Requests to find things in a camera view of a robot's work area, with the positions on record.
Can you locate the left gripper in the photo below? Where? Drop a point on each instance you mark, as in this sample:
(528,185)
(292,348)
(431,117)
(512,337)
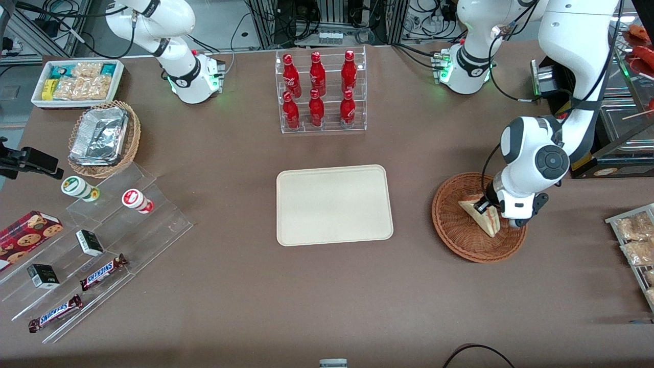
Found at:
(491,197)

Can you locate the triangular sandwich wedge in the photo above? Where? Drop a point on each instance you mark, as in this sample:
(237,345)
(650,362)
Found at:
(485,223)

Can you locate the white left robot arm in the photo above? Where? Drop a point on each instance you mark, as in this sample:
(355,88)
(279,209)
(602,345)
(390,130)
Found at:
(562,30)

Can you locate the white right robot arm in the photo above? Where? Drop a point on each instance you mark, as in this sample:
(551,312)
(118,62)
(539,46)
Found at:
(173,20)

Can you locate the round brown wicker basket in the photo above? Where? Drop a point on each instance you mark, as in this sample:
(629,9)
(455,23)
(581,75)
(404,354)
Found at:
(454,225)

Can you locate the beige plastic tray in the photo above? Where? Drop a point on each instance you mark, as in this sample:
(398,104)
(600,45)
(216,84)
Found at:
(334,204)

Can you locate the light wicker basket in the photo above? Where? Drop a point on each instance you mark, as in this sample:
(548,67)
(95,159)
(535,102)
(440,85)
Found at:
(134,138)

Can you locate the black food warmer machine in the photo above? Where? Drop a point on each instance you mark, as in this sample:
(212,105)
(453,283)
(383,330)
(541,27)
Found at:
(623,166)

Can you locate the clear bag of snacks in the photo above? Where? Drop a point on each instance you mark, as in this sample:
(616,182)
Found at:
(636,227)
(638,253)

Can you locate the steel warmer pan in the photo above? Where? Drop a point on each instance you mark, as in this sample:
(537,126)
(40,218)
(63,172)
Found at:
(621,122)

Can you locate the red cola bottle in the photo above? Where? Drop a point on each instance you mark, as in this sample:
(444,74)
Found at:
(290,112)
(316,110)
(317,74)
(290,76)
(349,71)
(347,110)

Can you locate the clear acrylic bottle rack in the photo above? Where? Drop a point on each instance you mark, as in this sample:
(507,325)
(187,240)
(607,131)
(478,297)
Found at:
(329,128)

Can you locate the small grey device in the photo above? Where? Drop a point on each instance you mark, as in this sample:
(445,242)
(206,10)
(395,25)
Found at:
(333,364)

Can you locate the aluminium equipment rack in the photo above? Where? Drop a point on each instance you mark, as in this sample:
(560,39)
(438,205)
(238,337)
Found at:
(332,15)

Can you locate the clear acrylic stepped stand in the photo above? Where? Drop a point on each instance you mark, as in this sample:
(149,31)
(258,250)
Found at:
(153,230)

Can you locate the red lid cup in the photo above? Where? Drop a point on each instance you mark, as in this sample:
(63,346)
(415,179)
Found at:
(134,198)

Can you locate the white snack box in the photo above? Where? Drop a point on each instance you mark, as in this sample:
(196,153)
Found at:
(118,82)

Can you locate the Snickers chocolate bar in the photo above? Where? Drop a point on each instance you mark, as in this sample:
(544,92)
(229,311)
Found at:
(53,314)
(102,273)

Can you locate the silver foil container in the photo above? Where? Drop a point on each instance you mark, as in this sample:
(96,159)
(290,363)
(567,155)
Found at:
(99,135)

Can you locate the small black box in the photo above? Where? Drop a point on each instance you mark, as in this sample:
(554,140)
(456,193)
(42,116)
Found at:
(43,276)
(89,243)

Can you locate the teal snack packet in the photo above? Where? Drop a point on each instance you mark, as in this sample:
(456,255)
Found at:
(108,69)
(60,71)

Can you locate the green lid cup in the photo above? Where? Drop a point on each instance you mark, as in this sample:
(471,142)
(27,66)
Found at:
(74,186)

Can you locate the clear bag of peanuts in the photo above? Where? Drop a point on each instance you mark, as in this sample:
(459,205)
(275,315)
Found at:
(82,88)
(87,70)

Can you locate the yellow snack packet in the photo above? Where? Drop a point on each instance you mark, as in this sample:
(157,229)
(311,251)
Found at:
(49,89)

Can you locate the red cookie box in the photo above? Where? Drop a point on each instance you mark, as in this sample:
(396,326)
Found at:
(25,237)

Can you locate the wrist camera with black bracket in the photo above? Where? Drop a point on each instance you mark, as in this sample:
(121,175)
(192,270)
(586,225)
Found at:
(540,204)

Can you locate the black camera clamp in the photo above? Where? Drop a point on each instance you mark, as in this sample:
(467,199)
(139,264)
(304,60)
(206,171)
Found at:
(33,161)

